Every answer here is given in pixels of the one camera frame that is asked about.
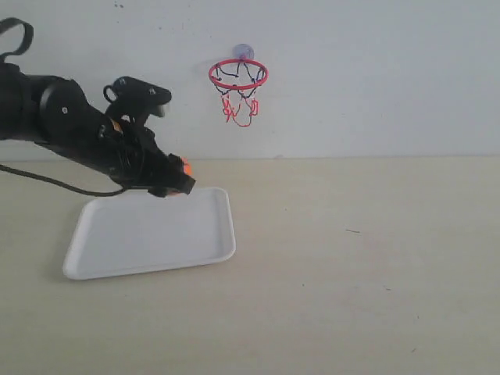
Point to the white rectangular plastic tray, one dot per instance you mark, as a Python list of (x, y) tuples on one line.
[(139, 233)]

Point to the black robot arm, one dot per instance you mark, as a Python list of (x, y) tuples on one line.
[(54, 113)]

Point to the clear suction cup mount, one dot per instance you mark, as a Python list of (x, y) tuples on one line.
[(243, 51)]

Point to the red mini basketball hoop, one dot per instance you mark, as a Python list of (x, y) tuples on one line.
[(237, 82)]

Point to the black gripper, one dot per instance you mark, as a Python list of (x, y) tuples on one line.
[(126, 152)]

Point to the small orange toy basketball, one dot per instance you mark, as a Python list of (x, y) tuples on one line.
[(187, 170)]

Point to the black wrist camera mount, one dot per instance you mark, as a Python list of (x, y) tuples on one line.
[(135, 100)]

